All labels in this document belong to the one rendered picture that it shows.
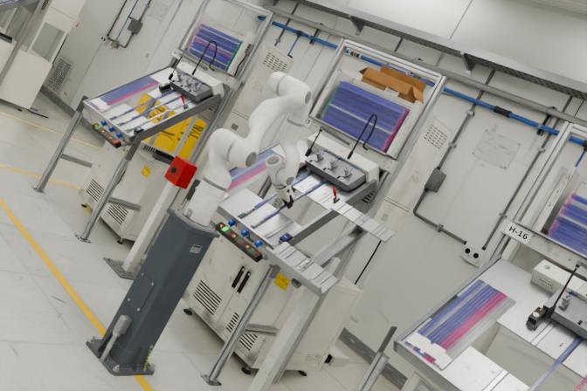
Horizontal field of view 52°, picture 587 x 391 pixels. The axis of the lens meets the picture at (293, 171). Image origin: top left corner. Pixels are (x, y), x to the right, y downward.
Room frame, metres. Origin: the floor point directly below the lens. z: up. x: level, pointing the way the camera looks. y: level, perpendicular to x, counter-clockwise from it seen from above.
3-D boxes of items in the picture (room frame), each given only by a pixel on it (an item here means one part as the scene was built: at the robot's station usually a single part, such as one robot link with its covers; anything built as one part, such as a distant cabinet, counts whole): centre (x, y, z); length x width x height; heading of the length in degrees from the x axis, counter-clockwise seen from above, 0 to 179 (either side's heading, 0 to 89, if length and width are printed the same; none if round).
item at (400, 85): (3.76, -0.32, 1.82); 0.68 x 0.30 x 0.20; 50
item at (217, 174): (2.64, 0.30, 1.00); 0.19 x 0.12 x 0.24; 61
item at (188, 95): (4.38, 0.97, 0.66); 1.01 x 0.73 x 1.31; 140
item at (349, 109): (3.46, -0.21, 1.52); 0.51 x 0.13 x 0.27; 50
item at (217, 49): (4.54, 0.85, 0.95); 1.35 x 0.82 x 1.90; 140
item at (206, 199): (2.63, 0.27, 0.79); 0.19 x 0.19 x 0.18
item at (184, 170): (3.70, 0.60, 0.39); 0.24 x 0.24 x 0.78; 50
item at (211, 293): (3.59, -0.25, 0.31); 0.70 x 0.65 x 0.62; 50
